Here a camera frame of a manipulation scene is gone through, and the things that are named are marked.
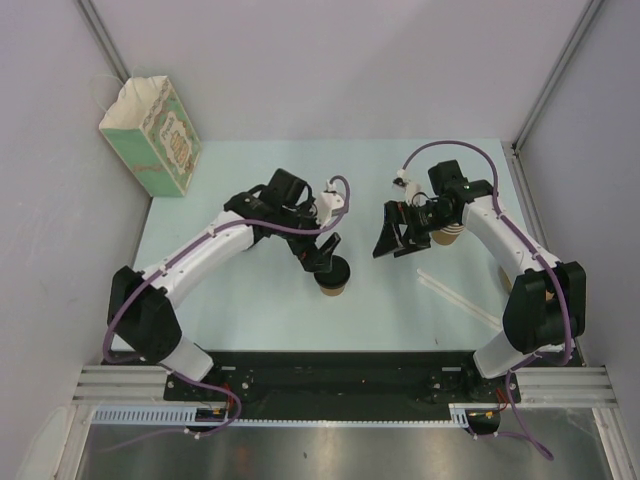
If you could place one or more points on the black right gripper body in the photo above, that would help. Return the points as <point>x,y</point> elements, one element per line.
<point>420,220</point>

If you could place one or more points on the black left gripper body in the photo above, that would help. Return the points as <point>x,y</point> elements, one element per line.
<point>305,250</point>

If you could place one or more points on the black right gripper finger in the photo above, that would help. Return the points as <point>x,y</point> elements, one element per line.
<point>408,246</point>
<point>390,239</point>

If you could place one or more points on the black plastic cup lid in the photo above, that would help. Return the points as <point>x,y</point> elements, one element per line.
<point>338,275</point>

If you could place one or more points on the brown paper coffee cup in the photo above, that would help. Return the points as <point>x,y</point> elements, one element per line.
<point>332,291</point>

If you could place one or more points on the green patterned paper gift bag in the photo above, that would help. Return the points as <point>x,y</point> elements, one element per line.
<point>150,131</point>

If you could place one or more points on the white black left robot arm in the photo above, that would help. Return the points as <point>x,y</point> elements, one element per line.
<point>143,303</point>

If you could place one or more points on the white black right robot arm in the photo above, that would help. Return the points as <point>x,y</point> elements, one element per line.
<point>547,302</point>

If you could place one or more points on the stack of brown paper cups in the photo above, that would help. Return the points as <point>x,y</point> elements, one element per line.
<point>448,235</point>

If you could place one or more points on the brown cardboard cup carrier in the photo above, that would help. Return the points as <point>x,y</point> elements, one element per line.
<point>505,281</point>

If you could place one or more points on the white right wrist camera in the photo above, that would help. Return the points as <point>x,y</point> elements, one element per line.
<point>412,190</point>

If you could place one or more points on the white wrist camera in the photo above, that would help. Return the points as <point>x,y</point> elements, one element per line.
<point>412,190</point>
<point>329,203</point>

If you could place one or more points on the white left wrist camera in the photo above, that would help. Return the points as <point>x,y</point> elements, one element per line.
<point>329,203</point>

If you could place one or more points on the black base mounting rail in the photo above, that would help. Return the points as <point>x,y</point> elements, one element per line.
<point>366,385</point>

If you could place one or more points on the white slotted cable duct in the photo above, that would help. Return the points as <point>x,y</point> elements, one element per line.
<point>202,416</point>

